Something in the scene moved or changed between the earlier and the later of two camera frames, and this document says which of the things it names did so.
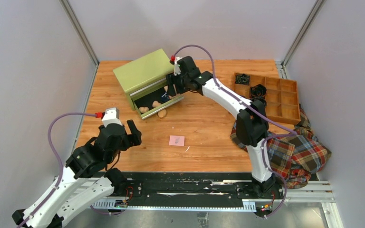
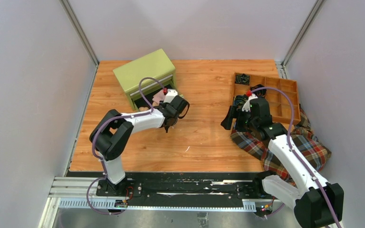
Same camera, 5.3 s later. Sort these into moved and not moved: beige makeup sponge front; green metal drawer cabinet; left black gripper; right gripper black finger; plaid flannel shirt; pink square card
Moved: left black gripper; right gripper black finger; pink square card
Not moved: beige makeup sponge front; green metal drawer cabinet; plaid flannel shirt
